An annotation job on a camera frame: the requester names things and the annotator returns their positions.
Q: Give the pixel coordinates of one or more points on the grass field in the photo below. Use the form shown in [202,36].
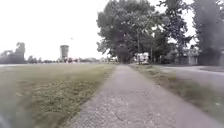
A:
[60,86]

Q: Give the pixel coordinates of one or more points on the white vehicle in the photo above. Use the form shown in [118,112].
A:
[143,58]

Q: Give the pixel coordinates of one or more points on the grass strip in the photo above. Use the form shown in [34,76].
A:
[186,88]

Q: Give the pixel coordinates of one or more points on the grey asphalt road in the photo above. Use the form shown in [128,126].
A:
[203,77]

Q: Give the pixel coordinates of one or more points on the building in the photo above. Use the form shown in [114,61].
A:
[192,57]

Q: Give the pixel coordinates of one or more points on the distant line of trees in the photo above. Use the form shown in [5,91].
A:
[15,56]

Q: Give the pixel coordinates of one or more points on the water tower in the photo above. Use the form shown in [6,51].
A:
[64,51]

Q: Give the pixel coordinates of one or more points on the grey concrete path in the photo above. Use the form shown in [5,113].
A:
[130,100]

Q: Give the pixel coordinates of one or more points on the row of trees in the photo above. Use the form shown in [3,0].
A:
[133,30]

